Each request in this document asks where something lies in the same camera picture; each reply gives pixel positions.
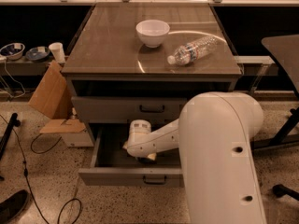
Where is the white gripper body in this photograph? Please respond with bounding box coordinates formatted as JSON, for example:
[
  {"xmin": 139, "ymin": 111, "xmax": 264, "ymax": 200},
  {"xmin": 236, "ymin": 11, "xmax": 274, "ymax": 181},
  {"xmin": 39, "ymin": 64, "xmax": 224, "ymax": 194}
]
[{"xmin": 129, "ymin": 119, "xmax": 151, "ymax": 140}]

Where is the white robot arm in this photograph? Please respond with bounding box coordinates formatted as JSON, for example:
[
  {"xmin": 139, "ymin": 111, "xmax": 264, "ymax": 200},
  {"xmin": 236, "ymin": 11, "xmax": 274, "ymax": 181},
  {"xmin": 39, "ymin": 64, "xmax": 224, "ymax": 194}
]
[{"xmin": 127, "ymin": 92, "xmax": 266, "ymax": 224}]

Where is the open middle drawer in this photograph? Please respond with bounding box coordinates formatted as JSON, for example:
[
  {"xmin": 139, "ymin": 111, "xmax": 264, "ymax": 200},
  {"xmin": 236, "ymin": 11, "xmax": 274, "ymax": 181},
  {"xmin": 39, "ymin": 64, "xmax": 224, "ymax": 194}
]
[{"xmin": 78, "ymin": 124, "xmax": 184, "ymax": 187}]

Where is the grey upper drawer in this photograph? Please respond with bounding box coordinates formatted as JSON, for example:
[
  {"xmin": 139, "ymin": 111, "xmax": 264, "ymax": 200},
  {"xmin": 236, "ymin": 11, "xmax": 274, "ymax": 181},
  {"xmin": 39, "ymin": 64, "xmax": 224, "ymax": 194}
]
[{"xmin": 72, "ymin": 96, "xmax": 187, "ymax": 124}]

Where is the grey drawer cabinet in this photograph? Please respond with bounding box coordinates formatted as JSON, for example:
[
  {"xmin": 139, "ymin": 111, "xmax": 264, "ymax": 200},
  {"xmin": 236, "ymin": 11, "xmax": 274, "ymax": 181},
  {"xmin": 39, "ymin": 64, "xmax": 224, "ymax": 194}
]
[{"xmin": 61, "ymin": 3, "xmax": 243, "ymax": 147}]

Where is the flat cardboard sheet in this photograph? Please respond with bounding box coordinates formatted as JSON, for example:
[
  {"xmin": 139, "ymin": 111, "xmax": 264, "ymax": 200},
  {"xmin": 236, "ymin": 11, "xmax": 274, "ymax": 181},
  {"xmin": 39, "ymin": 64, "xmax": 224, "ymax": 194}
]
[{"xmin": 40, "ymin": 119, "xmax": 85, "ymax": 133}]

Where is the clear plastic water bottle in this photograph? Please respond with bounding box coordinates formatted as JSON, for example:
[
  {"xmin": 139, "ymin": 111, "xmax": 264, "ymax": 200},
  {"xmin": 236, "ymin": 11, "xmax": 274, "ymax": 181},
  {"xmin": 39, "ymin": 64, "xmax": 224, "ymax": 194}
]
[{"xmin": 167, "ymin": 36, "xmax": 218, "ymax": 66}]

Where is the brown cardboard piece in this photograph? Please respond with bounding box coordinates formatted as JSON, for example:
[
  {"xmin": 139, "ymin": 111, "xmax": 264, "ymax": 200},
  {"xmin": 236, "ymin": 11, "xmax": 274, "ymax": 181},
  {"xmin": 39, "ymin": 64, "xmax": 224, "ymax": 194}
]
[{"xmin": 29, "ymin": 61, "xmax": 73, "ymax": 119}]

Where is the white bowl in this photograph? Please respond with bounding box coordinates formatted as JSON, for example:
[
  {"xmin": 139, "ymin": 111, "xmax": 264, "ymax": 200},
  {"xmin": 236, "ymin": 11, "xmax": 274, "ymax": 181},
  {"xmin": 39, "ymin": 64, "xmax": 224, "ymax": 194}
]
[{"xmin": 135, "ymin": 20, "xmax": 170, "ymax": 48}]

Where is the white paper cup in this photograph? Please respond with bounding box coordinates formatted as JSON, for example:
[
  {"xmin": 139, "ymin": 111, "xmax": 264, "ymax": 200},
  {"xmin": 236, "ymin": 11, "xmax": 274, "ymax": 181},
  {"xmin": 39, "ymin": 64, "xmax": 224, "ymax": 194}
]
[{"xmin": 49, "ymin": 42, "xmax": 65, "ymax": 63}]

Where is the black stand leg left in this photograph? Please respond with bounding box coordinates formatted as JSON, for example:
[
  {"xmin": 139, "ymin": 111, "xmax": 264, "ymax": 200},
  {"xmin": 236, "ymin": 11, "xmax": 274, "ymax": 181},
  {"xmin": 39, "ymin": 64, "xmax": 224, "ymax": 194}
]
[{"xmin": 0, "ymin": 113, "xmax": 21, "ymax": 160}]

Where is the blue bowl right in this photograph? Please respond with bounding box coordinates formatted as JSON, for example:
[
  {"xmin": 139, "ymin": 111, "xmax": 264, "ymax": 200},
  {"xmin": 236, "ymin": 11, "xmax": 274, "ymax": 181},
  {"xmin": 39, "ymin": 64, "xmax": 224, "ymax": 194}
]
[{"xmin": 25, "ymin": 46, "xmax": 50, "ymax": 63}]

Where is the blue bowl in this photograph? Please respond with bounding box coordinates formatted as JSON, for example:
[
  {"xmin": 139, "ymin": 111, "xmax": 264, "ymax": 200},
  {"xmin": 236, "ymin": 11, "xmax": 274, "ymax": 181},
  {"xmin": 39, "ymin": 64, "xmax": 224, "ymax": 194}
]
[
  {"xmin": 0, "ymin": 43, "xmax": 25, "ymax": 61},
  {"xmin": 25, "ymin": 46, "xmax": 50, "ymax": 63}
]

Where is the black caster foot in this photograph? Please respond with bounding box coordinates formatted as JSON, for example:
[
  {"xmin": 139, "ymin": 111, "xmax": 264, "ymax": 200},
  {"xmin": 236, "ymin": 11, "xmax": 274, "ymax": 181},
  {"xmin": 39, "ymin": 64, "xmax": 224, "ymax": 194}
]
[{"xmin": 272, "ymin": 184, "xmax": 299, "ymax": 201}]

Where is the low grey shelf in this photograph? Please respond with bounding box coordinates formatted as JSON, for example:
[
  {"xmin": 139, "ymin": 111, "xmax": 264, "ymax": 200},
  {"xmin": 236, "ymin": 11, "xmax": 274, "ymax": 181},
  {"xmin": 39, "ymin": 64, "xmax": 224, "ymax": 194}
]
[{"xmin": 0, "ymin": 57, "xmax": 64, "ymax": 77}]

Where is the blue bowl left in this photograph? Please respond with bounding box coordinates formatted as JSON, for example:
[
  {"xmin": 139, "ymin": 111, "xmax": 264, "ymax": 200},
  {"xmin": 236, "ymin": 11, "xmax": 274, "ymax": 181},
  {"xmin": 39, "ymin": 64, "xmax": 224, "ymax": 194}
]
[{"xmin": 0, "ymin": 43, "xmax": 25, "ymax": 61}]

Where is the black shoe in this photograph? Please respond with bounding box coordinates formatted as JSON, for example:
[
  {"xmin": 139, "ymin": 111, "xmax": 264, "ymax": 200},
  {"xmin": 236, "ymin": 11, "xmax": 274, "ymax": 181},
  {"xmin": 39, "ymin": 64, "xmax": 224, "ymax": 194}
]
[{"xmin": 0, "ymin": 189, "xmax": 29, "ymax": 224}]

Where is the black floor cable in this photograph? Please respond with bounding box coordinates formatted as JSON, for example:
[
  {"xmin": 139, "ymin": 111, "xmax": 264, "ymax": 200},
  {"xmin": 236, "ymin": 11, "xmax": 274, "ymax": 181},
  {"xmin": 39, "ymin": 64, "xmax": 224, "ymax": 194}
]
[{"xmin": 0, "ymin": 114, "xmax": 83, "ymax": 224}]

